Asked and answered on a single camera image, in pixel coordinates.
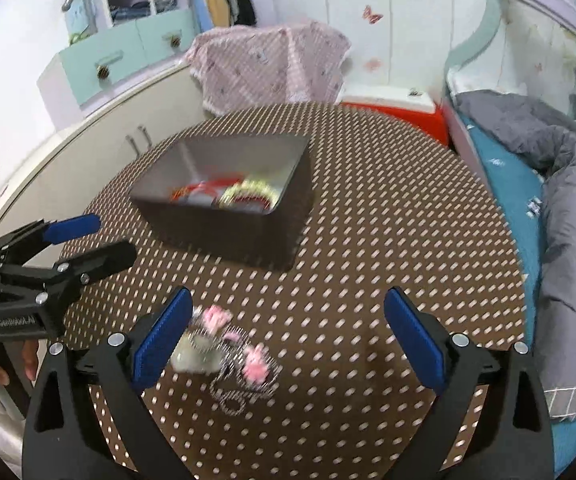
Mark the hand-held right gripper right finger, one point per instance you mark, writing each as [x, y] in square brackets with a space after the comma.
[418, 340]

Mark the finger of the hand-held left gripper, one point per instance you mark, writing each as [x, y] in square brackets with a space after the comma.
[103, 257]
[73, 227]

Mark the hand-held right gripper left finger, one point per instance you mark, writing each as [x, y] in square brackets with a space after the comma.
[163, 340]

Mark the dark metal box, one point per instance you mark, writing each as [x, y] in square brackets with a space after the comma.
[228, 230]

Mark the brown polka dot tablecloth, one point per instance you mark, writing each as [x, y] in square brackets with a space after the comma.
[368, 260]

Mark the white low cabinet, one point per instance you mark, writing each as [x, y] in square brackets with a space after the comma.
[93, 125]

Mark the pinecone drawer knob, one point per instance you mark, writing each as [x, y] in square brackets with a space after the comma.
[103, 71]
[174, 40]

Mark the teal bed sheet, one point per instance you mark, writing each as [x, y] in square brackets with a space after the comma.
[508, 175]

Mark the white shelf unit teal drawers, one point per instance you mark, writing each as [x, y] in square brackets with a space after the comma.
[118, 45]

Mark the small green plant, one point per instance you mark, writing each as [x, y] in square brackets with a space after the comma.
[78, 36]

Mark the grey duvet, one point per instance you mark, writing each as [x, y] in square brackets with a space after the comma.
[573, 210]

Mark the folded jeans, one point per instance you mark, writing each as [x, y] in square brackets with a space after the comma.
[128, 10]

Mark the red and white stool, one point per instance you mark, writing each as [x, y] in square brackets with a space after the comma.
[398, 115]

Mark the small black clip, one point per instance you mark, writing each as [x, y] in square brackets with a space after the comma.
[414, 92]

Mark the pink bear print cloth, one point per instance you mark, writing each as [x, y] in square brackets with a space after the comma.
[268, 65]

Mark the pink butterfly sticker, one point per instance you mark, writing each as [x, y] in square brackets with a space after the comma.
[372, 14]

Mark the pale green bunk bed frame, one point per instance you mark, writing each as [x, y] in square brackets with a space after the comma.
[478, 35]

